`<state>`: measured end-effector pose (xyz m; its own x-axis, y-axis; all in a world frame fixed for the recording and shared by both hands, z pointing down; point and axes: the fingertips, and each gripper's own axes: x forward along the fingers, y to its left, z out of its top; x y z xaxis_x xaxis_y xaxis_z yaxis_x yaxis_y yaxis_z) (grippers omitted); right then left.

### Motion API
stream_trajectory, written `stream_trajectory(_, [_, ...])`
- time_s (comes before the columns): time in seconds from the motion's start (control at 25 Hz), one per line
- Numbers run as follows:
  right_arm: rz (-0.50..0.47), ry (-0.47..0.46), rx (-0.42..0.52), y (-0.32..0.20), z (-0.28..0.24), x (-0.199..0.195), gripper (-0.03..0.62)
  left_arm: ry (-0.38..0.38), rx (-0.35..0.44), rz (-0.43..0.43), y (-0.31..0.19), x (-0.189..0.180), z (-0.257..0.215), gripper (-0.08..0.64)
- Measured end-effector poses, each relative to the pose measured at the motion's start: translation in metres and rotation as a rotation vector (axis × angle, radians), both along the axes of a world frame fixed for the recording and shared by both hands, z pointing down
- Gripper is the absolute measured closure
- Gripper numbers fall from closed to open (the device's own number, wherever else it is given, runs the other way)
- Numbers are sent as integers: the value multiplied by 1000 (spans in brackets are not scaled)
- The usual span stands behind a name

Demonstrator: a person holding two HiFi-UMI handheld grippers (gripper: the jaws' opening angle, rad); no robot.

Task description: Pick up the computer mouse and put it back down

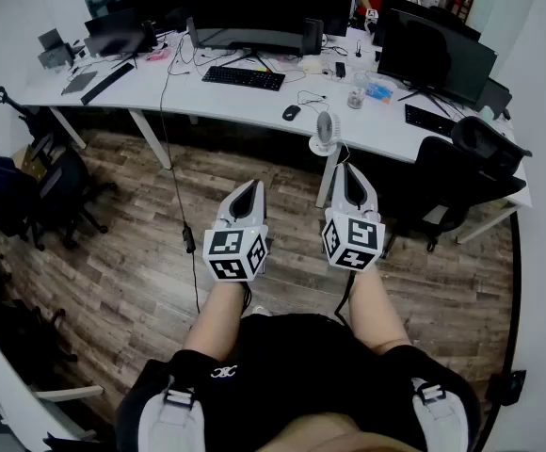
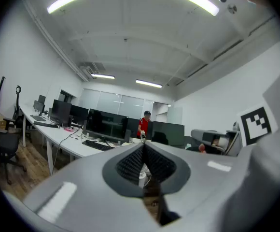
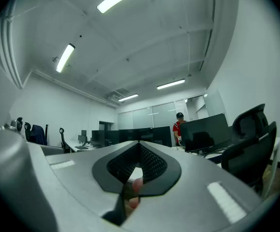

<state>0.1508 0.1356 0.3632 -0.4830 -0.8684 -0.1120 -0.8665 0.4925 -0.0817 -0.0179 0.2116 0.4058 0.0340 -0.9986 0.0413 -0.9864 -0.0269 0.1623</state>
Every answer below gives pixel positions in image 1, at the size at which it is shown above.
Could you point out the person's black shirt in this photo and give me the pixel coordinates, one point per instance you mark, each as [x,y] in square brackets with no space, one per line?
[301,370]

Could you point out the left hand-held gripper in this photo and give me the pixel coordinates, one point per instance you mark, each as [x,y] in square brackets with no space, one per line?
[228,243]

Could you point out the clear plastic jar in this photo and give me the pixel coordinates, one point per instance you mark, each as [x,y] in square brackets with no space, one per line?
[358,93]

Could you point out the blue packet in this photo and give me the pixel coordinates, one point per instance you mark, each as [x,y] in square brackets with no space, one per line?
[379,93]

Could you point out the black mini computer box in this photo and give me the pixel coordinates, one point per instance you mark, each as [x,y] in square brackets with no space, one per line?
[313,36]

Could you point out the wide curved black monitor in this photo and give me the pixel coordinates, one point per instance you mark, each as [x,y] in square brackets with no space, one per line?
[249,17]

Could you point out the black mouse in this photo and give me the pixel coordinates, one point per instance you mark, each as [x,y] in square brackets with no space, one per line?
[291,112]

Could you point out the black box on pole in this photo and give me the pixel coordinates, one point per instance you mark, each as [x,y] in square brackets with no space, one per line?
[508,388]

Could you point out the black power adapter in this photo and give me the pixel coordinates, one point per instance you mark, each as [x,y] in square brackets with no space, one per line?
[340,69]

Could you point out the dark blue jacket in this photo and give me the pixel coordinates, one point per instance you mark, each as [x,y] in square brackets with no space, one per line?
[0,186]

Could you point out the long black bar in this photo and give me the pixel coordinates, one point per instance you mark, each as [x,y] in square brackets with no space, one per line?
[107,84]

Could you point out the grey mini computer box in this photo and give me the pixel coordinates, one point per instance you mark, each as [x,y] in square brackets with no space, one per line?
[494,96]

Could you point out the pale green bottle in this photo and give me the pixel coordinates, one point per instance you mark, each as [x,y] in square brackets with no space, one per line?
[486,113]

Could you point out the grey tablet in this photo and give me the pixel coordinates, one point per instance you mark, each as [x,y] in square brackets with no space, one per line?
[80,83]

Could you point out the white desk fan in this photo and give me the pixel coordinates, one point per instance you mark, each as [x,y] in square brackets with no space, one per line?
[328,127]

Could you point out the person's right forearm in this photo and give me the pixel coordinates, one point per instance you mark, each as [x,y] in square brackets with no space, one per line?
[376,309]

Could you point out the black keyboard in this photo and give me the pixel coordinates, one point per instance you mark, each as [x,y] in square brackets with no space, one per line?
[428,120]
[243,78]

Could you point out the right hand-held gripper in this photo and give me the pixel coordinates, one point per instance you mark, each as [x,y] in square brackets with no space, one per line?
[362,233]

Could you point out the person's left forearm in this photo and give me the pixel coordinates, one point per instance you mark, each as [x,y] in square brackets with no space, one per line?
[216,318]

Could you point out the cream plastic bag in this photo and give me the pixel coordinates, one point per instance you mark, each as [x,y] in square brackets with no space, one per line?
[312,66]

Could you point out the black power brick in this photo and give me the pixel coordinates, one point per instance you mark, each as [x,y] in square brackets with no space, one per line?
[188,239]

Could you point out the black stand pole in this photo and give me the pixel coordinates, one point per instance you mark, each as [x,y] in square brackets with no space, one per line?
[519,290]

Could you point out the grey desk device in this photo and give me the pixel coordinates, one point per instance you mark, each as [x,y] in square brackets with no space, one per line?
[56,52]

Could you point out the black office chair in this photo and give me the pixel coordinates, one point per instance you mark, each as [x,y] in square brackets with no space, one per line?
[66,182]
[14,318]
[447,177]

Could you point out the small black charger stand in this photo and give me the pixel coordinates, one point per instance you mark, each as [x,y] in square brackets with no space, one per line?
[358,50]

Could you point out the white desk leg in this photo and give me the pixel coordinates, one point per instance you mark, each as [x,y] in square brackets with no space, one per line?
[68,127]
[487,224]
[328,177]

